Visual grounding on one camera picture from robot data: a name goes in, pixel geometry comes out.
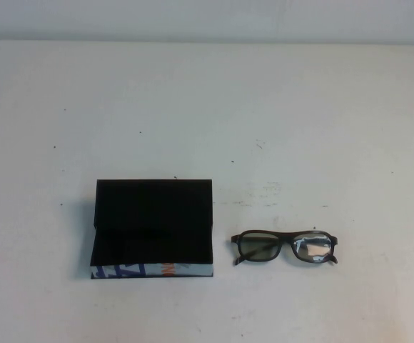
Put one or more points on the black printed glasses case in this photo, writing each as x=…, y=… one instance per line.
x=150, y=211

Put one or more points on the dark-framed glasses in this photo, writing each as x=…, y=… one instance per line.
x=260, y=244

